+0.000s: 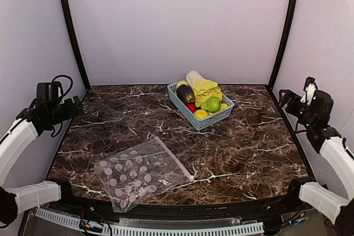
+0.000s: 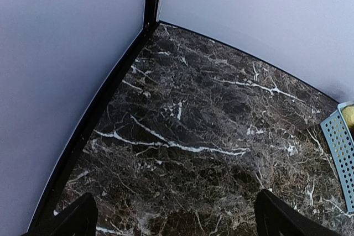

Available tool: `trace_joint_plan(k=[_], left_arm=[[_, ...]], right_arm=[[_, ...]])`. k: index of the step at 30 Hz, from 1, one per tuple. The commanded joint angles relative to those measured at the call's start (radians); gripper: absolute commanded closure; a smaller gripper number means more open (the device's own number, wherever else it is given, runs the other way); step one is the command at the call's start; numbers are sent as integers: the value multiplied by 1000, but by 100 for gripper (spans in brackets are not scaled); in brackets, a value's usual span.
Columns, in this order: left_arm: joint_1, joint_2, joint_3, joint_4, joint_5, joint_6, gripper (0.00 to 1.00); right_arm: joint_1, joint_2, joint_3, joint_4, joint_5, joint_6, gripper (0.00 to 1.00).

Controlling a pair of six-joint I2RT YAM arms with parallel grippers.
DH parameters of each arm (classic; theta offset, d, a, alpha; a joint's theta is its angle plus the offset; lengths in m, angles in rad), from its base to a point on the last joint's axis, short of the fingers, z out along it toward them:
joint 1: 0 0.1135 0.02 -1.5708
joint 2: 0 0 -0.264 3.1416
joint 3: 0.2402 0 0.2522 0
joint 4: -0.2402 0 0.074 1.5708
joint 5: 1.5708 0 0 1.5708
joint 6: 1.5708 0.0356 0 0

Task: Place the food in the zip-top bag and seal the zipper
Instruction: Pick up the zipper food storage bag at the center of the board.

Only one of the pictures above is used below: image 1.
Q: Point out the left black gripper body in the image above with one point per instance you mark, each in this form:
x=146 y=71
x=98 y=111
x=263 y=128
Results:
x=76 y=105

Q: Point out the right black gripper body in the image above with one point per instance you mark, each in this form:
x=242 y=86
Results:
x=291 y=101

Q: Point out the napa cabbage toy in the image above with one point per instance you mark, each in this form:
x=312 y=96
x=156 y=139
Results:
x=203 y=88

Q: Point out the clear zip top bag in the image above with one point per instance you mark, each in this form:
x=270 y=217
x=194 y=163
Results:
x=140 y=172

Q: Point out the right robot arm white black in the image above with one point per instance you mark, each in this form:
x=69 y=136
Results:
x=313 y=112

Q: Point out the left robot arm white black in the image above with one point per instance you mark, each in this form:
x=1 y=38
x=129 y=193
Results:
x=49 y=108

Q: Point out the small yellow fruit toy right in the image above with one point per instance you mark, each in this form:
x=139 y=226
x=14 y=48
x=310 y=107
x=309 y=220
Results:
x=223 y=106

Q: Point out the green pepper toy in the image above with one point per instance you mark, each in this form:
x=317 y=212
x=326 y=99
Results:
x=213 y=105

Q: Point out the yellow lemon toy front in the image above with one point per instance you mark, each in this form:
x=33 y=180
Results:
x=201 y=114

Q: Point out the light blue plastic basket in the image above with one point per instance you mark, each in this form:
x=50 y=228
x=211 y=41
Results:
x=199 y=124

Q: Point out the red pepper toy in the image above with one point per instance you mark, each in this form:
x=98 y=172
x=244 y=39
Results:
x=191 y=107

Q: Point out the purple eggplant toy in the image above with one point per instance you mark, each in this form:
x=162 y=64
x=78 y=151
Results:
x=185 y=94

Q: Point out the yellow potato toy back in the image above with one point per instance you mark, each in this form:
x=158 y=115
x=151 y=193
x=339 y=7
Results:
x=182 y=83

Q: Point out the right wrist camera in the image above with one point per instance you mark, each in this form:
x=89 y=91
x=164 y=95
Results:
x=309 y=88

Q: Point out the white cable duct strip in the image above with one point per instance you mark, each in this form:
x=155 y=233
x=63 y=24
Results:
x=127 y=226

